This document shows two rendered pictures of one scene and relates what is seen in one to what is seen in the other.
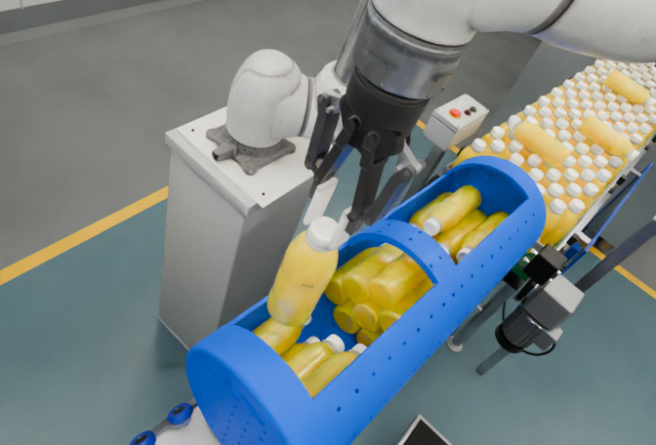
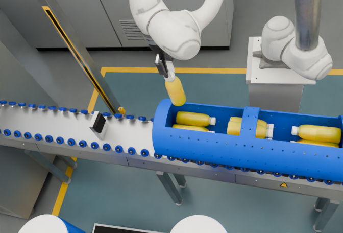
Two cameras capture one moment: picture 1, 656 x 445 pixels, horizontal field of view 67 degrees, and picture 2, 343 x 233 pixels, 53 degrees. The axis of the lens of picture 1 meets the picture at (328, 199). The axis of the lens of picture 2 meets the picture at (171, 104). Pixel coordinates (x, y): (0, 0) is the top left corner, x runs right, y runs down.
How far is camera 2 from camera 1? 122 cm
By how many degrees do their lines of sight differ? 56
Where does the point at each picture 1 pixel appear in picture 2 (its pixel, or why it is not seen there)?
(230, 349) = (163, 101)
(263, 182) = (261, 74)
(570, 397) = not seen: outside the picture
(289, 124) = (275, 53)
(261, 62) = (271, 21)
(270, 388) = (158, 115)
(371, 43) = not seen: hidden behind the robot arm
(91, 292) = (239, 94)
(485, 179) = not seen: outside the picture
